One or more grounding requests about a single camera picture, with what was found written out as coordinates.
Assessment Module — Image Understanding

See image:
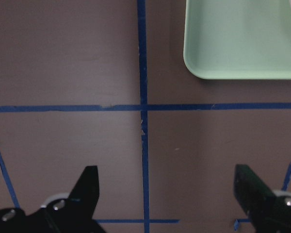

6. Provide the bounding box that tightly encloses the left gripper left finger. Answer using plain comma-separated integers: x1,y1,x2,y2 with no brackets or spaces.
42,166,104,233

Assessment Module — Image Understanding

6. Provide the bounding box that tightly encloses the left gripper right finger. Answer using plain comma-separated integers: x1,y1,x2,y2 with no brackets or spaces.
233,164,291,233

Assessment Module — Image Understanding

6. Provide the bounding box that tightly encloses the mint green tray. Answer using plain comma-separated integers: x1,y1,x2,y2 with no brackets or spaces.
183,0,291,80

